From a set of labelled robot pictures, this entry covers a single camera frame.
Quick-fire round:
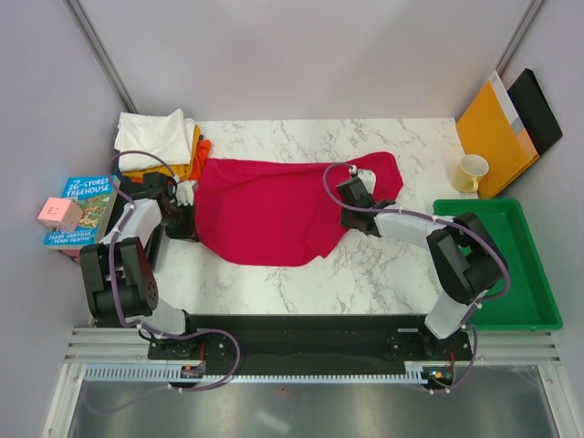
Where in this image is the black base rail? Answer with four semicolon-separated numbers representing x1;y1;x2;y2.
148;315;472;377

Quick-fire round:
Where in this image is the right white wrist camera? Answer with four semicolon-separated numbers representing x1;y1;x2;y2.
349;165;377;194

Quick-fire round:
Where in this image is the white folded t shirt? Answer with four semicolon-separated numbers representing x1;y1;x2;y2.
114;109;195;165

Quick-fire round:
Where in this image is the white cable duct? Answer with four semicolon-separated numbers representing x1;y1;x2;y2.
83;363;455;384

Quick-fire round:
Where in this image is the yellow mug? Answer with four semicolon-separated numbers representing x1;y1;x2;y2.
452;154;489;193

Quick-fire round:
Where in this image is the red t shirt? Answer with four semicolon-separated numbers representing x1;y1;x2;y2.
193;151;405;268

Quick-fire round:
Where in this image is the pink cube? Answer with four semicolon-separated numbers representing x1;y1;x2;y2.
37;197;83;233

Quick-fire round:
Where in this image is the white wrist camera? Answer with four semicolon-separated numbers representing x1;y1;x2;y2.
175;180;199;206
349;165;377;194

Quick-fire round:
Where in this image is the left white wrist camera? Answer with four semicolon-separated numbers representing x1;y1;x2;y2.
175;180;199;206

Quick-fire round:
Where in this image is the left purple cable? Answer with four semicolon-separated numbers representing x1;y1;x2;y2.
81;150;243;415

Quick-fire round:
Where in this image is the green plastic tray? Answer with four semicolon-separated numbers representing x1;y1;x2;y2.
433;199;563;331

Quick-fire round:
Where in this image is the yellow folded t shirt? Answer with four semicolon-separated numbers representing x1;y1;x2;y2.
122;122;201;182

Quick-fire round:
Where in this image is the orange folded t shirt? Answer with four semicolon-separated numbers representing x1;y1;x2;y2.
189;139;213;181

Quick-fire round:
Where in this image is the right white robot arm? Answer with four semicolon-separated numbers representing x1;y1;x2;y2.
337;176;510;360

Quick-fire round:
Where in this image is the pink and black dumbbell rack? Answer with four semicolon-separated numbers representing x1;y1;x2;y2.
60;181;167;270

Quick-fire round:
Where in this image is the blue treehouse book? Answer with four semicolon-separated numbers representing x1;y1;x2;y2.
44;175;120;251

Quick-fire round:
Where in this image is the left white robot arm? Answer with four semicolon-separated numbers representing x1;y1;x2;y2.
79;172;201;359

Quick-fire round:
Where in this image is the orange folder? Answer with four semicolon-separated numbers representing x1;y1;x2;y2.
456;72;539;199

